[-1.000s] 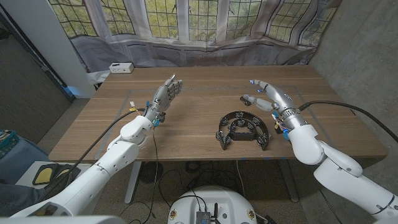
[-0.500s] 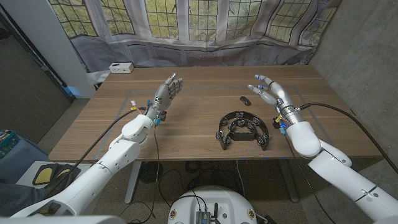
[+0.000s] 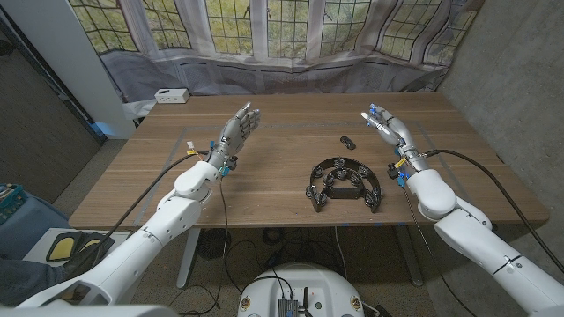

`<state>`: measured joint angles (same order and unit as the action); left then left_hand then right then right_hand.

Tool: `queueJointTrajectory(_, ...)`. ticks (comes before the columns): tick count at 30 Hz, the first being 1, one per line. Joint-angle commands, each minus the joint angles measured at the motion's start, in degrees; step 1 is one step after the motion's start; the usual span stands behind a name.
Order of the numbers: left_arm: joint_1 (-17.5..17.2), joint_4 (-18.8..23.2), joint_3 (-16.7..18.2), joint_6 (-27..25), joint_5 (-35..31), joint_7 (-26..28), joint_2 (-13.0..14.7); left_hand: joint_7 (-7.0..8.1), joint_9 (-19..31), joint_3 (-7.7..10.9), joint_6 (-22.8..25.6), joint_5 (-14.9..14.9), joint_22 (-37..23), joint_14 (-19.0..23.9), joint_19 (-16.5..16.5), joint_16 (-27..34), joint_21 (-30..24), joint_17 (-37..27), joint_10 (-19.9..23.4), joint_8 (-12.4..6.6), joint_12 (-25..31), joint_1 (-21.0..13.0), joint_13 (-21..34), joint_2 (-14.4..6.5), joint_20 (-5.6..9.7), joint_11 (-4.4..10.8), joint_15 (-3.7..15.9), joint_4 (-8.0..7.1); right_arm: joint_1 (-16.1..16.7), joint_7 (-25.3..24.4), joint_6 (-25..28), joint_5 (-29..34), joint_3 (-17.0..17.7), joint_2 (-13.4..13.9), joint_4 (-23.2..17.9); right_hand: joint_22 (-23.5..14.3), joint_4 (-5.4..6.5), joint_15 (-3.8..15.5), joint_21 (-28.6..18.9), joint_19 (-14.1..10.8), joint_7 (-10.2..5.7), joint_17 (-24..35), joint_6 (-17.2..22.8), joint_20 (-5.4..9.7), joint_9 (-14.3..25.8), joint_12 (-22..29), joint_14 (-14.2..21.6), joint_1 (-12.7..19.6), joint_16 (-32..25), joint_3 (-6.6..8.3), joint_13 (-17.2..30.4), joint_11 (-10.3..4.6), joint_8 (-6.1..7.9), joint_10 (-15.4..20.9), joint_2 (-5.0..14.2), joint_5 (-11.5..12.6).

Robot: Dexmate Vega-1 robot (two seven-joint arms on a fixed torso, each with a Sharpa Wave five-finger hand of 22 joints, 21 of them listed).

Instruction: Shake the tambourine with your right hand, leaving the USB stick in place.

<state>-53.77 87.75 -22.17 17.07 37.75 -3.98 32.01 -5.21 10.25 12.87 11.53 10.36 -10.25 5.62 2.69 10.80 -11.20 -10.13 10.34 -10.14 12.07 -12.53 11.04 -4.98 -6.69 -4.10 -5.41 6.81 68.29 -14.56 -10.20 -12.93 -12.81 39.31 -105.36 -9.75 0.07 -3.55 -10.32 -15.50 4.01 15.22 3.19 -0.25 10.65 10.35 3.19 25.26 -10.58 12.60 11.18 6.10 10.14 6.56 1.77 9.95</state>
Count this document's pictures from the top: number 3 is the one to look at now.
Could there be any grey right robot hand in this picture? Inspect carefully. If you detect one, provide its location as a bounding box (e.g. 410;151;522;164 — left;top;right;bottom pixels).
360;103;418;153

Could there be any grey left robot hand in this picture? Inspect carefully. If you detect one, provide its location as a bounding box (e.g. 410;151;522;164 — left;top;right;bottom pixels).
206;101;262;172

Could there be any black tambourine with metal jingles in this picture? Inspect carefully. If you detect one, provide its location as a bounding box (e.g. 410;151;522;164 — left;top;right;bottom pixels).
305;157;383;214

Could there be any white power strip box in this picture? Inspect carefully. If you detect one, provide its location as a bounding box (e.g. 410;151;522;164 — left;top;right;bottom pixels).
154;88;191;105

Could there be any printed window backdrop cloth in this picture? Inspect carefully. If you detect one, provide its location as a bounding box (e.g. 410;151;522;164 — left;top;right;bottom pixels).
68;0;486;105

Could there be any round black floor fan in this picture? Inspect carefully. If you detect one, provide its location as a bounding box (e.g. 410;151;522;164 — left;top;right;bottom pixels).
197;227;234;262

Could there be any grey table leg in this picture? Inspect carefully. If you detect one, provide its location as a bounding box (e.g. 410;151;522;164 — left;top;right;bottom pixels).
392;225;426;288
175;227;203;290

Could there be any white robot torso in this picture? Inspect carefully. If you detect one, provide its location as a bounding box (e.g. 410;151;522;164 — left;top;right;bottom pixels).
237;262;366;317

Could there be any white pillar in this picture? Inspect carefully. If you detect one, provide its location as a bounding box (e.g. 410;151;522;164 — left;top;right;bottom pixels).
0;0;137;141

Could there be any yellow black foot pedal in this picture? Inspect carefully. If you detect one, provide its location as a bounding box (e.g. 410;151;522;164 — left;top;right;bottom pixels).
75;235;107;256
46;232;85;263

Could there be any black shoe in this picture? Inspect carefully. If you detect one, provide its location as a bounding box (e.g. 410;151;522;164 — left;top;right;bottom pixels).
61;240;116;279

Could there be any dark partition panel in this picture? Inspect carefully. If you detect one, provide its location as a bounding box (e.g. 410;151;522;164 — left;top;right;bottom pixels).
0;19;108;204

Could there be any blue upholstered chair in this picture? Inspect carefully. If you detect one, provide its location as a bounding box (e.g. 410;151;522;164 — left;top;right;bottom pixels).
0;193;72;265

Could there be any white pedal platform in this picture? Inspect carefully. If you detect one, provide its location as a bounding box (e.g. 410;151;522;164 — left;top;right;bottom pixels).
20;227;133;265

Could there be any teal plastic basket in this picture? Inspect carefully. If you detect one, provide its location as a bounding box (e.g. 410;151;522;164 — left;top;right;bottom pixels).
0;183;28;225

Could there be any person's leg in blue jeans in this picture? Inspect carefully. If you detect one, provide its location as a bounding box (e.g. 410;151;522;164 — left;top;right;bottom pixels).
0;257;70;308

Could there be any thin black hanging cable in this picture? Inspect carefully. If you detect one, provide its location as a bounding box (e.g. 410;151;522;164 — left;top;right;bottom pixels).
213;178;230;312
401;185;479;317

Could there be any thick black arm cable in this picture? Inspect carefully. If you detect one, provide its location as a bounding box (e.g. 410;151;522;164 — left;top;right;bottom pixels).
421;148;564;275
99;151;209;247

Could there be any black floor cable bundle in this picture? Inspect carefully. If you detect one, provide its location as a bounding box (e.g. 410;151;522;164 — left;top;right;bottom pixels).
224;226;338;294

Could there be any white cable under table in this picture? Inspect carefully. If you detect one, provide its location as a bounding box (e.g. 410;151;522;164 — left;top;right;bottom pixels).
333;226;350;281

